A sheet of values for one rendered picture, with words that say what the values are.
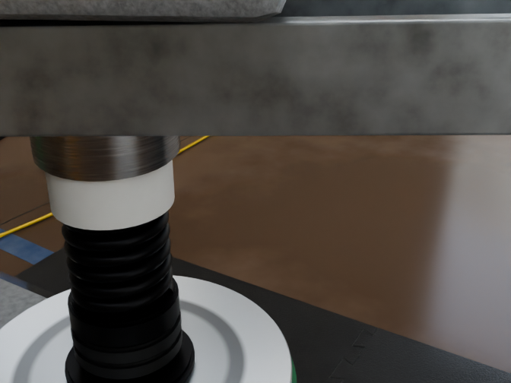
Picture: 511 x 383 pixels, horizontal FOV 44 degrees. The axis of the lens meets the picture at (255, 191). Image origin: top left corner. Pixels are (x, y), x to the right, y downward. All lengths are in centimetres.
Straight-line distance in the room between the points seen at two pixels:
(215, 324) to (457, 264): 193
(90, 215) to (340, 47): 16
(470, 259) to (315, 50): 216
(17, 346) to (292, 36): 30
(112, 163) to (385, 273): 196
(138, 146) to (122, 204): 3
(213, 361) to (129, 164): 17
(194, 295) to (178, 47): 27
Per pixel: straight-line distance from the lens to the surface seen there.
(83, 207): 34
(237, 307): 48
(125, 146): 32
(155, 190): 35
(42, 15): 24
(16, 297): 63
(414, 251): 239
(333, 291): 213
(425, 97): 28
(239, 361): 44
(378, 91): 28
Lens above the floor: 121
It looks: 26 degrees down
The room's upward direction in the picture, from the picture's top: straight up
